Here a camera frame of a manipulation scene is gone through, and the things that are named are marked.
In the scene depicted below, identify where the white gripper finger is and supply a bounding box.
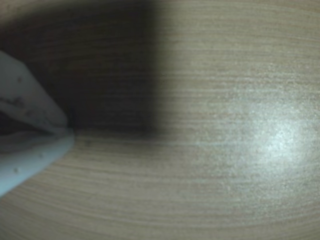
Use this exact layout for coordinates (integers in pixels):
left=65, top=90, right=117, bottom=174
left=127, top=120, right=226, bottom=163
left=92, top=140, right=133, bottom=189
left=0, top=128, right=75, bottom=198
left=0, top=50, right=69, bottom=134

